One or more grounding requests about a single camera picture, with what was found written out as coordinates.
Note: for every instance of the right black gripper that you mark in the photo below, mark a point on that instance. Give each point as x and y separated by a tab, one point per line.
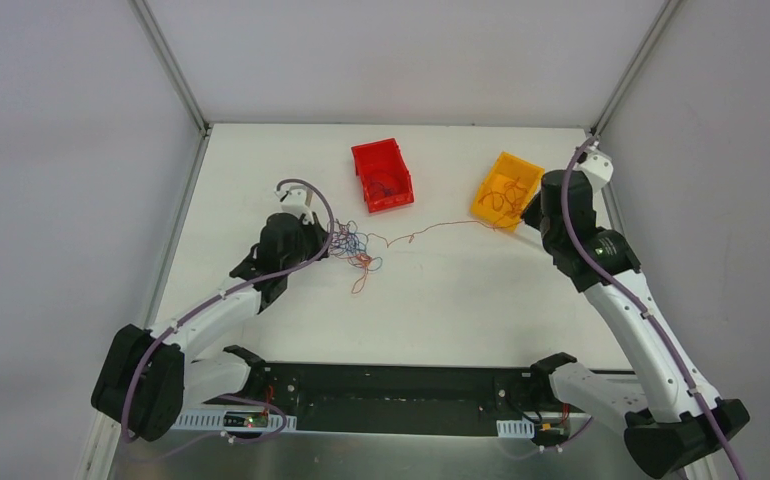
534	213

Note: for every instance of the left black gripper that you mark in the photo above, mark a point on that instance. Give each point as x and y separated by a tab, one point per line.
318	234

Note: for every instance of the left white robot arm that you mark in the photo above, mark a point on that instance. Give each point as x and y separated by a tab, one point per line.
150	376

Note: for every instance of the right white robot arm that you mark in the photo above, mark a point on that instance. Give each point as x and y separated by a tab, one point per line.
679	417

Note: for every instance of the yellow plastic bin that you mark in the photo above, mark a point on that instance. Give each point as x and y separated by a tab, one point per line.
505	192

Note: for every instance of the red plastic bin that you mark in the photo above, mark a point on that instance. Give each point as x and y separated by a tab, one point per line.
385	180

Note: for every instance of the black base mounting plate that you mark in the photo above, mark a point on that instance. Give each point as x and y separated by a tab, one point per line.
411	400

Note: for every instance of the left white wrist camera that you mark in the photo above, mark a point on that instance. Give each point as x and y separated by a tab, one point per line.
296	201

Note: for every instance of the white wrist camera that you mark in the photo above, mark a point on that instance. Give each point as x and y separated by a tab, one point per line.
296	201
598	168

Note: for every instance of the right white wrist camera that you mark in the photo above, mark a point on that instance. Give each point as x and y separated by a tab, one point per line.
598	168

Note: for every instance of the left white cable duct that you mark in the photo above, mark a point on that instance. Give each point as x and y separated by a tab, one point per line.
237	420

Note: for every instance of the white cable duct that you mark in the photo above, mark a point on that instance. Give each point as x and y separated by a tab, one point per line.
515	429
237	420

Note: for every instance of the right white cable duct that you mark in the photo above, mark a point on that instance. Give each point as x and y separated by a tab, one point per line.
515	429

